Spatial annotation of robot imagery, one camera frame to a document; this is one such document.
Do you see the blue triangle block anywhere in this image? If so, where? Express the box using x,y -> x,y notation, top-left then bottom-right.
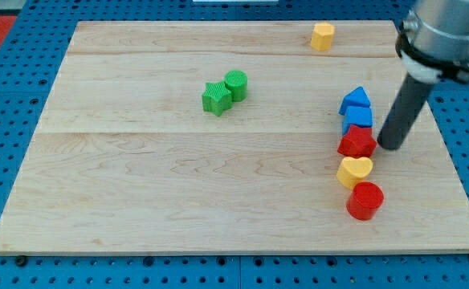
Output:
338,86 -> 371,116

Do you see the red cylinder block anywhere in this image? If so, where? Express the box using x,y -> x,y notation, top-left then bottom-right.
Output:
346,181 -> 385,221

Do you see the yellow hexagon block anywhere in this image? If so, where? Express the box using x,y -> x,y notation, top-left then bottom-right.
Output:
310,22 -> 336,51

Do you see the wooden board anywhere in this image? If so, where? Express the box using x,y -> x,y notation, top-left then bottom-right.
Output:
0,21 -> 469,256

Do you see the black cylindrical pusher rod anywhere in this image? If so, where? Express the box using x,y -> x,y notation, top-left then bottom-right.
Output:
377,74 -> 434,151

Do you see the blue cube block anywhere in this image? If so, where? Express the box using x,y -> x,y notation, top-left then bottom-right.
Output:
341,106 -> 373,135

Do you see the red pentagon block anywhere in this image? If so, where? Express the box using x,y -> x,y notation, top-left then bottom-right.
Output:
337,124 -> 377,158

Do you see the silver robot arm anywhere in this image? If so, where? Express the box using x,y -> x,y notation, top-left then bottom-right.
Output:
396,0 -> 469,84

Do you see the green star block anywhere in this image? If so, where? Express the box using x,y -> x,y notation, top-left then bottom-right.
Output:
202,81 -> 233,116

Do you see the yellow heart block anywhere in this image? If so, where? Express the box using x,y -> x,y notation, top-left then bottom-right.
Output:
336,157 -> 373,189

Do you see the green cylinder block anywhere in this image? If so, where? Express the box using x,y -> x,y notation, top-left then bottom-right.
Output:
224,70 -> 248,102

